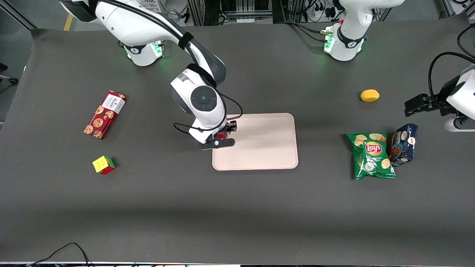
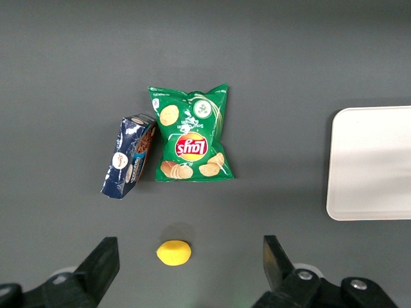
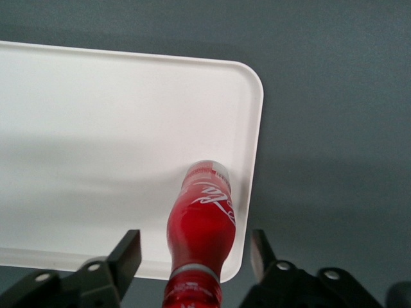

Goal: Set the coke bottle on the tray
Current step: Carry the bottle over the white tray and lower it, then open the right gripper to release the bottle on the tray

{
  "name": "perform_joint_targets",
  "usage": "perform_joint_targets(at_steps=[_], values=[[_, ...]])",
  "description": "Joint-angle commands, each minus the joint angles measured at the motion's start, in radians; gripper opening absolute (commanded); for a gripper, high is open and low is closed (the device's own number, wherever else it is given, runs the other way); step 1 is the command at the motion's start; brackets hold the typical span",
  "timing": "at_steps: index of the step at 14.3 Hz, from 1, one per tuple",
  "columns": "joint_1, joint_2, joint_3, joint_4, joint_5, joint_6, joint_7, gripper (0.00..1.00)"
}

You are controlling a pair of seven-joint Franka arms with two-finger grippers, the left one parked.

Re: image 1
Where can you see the green Lay's chips bag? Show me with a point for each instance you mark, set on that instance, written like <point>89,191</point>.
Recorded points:
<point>371,159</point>

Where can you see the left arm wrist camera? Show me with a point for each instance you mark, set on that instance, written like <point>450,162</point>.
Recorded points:
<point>460,125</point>

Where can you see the white perforated box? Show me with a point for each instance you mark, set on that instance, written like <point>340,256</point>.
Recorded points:
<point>155,5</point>

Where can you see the yellow lemon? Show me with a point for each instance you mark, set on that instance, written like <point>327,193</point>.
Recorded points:
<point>370,95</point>

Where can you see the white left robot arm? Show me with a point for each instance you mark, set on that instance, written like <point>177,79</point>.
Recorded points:
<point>349,37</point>

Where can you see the black aluminium frame rack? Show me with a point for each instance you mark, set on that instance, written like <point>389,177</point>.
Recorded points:
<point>196,13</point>

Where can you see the black chair castor leg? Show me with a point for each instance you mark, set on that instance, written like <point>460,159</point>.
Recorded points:
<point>13,80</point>

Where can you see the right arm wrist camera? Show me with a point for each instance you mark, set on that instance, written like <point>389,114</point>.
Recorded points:
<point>219,144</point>

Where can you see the red coke bottle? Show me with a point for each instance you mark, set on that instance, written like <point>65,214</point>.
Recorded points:
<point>221,136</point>

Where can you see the silver aluminium frame post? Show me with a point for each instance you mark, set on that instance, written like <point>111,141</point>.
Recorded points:
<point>447,7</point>

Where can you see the dark grey table mat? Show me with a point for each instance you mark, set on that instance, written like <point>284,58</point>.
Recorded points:
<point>237,207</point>

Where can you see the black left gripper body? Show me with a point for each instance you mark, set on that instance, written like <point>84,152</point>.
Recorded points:
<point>435,101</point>

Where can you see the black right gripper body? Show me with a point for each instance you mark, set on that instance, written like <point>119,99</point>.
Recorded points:
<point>229,128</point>

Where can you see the beige plastic tray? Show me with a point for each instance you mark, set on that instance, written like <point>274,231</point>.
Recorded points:
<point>263,144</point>

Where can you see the white power strip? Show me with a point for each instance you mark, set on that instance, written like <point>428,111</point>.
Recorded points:
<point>319,14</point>

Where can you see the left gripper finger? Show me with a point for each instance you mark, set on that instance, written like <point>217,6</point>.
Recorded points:
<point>417,100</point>
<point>421,110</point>

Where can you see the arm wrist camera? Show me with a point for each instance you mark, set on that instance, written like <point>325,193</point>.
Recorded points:
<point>219,144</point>
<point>460,125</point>

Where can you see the red cookie box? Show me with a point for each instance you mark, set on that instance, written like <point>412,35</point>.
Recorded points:
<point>104,115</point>

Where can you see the blue cookie box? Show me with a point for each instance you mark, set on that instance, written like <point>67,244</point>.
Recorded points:
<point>404,146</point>

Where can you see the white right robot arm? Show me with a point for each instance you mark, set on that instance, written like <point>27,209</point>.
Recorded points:
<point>202,98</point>

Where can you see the colourful puzzle cube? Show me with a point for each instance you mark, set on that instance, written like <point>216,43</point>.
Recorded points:
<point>102,165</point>

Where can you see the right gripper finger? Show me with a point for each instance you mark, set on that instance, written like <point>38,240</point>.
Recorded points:
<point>228,135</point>

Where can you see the small white socket strip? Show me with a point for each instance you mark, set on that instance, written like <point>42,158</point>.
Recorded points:
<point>245,20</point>

